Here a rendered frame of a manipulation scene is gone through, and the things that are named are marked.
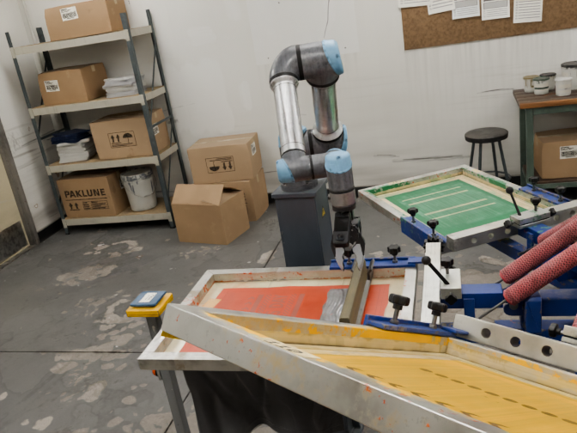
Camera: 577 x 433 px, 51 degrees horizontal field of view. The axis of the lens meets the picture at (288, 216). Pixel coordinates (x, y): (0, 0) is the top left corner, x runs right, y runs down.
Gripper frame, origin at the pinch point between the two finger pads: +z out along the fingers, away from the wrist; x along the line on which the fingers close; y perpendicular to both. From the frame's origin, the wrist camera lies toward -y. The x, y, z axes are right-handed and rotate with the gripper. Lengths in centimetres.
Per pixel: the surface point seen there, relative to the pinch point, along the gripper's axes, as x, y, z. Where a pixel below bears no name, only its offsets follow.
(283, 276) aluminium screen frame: 29.8, 25.8, 14.6
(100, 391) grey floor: 167, 84, 111
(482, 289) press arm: -37.5, -0.9, 8.2
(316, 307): 14.1, 5.3, 16.5
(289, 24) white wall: 97, 381, -56
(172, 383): 77, 11, 51
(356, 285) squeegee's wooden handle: -1.0, 0.2, 6.2
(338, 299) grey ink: 7.4, 9.9, 16.1
